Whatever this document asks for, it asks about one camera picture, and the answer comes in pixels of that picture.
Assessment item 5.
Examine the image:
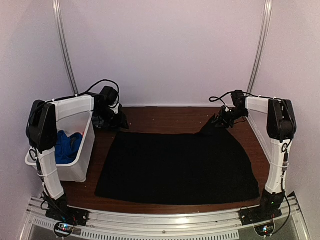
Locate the front aluminium rail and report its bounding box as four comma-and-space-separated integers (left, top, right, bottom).
17, 196, 311, 240

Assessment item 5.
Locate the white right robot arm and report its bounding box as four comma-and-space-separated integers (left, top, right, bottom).
209, 90, 297, 196

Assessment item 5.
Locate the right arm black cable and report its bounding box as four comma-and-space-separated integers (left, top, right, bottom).
209, 91, 235, 103

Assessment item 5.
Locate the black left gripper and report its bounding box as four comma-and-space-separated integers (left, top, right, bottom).
94, 106, 129, 132

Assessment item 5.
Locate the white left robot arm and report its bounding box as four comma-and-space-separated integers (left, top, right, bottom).
25, 86, 129, 201

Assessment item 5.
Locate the white plastic laundry bin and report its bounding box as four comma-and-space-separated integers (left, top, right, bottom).
24, 111, 96, 183

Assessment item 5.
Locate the left aluminium frame post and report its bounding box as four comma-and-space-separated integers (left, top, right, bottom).
52, 0, 79, 95

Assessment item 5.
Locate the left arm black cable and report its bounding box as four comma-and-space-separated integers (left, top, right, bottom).
77, 79, 120, 106

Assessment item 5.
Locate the aluminium frame post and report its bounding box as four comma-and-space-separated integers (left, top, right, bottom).
52, 0, 79, 95
247, 0, 273, 94

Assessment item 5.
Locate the black garment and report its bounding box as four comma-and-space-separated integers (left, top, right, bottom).
95, 121, 260, 205

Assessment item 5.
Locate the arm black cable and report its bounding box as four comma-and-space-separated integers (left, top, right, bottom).
77, 79, 120, 106
209, 91, 235, 103

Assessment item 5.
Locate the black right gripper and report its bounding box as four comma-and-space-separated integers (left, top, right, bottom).
212, 107, 249, 129

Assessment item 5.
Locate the right aluminium frame post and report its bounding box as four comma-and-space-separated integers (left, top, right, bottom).
247, 0, 273, 94

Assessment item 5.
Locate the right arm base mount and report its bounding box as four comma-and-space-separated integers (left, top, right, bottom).
238, 190, 285, 237

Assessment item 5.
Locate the blue garment in bin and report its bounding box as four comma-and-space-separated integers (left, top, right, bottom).
55, 130, 83, 164

